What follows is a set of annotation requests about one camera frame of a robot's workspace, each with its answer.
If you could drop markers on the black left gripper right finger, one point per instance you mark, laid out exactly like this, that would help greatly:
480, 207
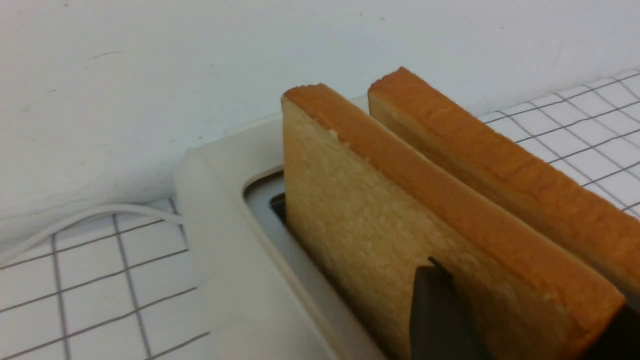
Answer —
620, 340

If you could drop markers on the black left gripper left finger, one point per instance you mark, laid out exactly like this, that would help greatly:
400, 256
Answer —
440, 327

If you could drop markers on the toast slice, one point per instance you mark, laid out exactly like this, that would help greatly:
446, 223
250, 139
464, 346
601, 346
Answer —
370, 210
548, 200

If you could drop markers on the cream white toaster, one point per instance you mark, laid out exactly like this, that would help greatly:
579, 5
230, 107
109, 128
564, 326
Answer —
232, 199

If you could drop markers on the white grid tablecloth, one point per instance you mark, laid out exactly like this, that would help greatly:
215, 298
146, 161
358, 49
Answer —
124, 287

